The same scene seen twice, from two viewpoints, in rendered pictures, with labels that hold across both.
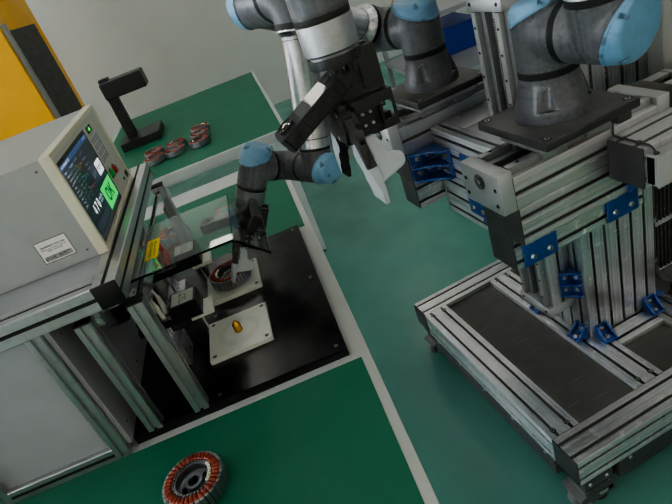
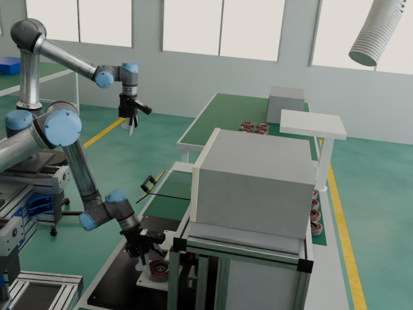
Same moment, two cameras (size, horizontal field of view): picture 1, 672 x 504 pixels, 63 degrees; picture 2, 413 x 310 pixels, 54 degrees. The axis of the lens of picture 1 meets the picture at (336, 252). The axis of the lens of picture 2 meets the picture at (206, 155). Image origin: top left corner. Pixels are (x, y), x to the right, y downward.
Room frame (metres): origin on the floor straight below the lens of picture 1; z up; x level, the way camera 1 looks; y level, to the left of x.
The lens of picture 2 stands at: (2.58, 0.71, 1.84)
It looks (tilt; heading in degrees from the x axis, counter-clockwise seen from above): 22 degrees down; 192
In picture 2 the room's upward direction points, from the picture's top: 4 degrees clockwise
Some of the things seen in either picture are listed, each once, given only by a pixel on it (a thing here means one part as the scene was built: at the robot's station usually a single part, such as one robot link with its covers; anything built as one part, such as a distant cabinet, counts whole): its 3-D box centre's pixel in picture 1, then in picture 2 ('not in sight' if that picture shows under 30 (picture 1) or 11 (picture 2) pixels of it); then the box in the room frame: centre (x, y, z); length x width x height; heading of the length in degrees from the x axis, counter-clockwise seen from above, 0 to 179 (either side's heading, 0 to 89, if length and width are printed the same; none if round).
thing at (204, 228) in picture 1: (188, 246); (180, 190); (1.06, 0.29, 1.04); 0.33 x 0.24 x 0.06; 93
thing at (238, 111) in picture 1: (210, 176); not in sight; (3.56, 0.60, 0.37); 1.85 x 1.10 x 0.75; 3
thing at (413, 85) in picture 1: (428, 65); not in sight; (1.51, -0.43, 1.09); 0.15 x 0.15 x 0.10
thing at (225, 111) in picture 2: not in sight; (251, 154); (-1.19, 0.37, 0.37); 1.85 x 1.10 x 0.75; 3
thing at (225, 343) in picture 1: (239, 331); (176, 242); (1.07, 0.28, 0.78); 0.15 x 0.15 x 0.01; 3
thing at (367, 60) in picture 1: (352, 94); (128, 105); (0.74, -0.10, 1.29); 0.09 x 0.08 x 0.12; 101
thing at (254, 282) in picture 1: (233, 281); (160, 275); (1.32, 0.29, 0.78); 0.15 x 0.15 x 0.01; 3
